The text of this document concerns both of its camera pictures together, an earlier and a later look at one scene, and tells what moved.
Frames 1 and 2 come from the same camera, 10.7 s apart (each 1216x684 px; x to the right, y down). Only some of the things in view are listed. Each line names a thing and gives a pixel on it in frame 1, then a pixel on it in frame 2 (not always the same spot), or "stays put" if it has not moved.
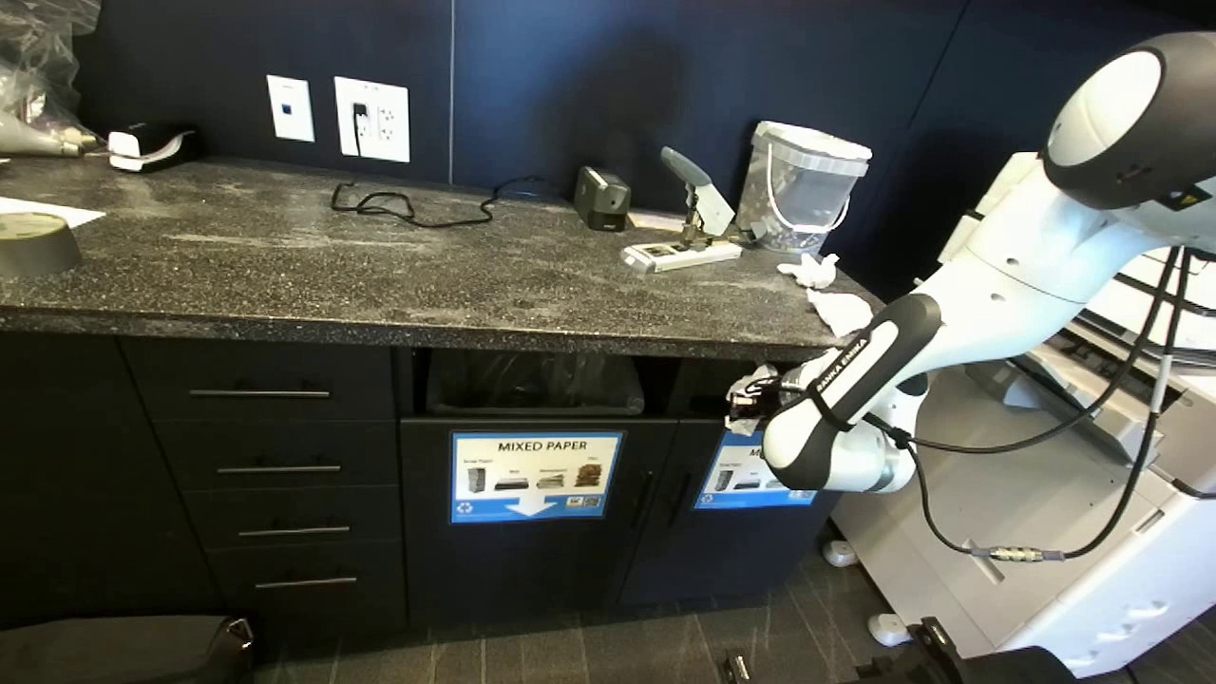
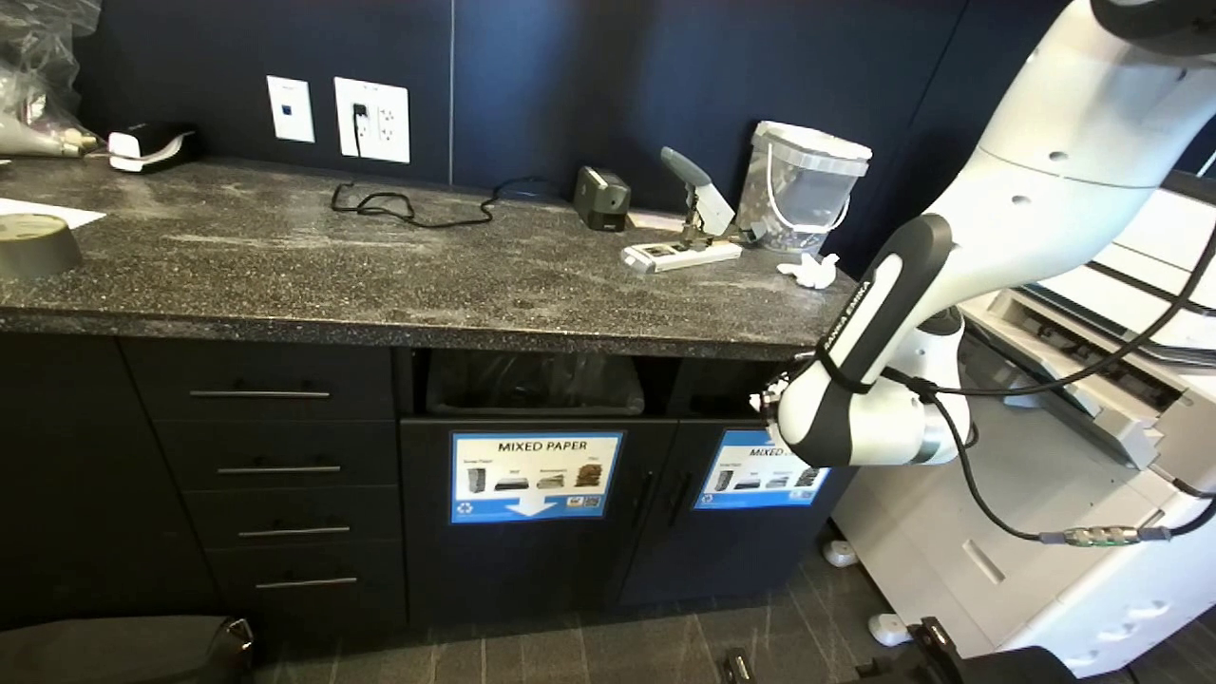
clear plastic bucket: [798, 187] stays put
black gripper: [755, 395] → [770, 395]
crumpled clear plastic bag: [39, 61] stays put
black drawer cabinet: [291, 460] stays put
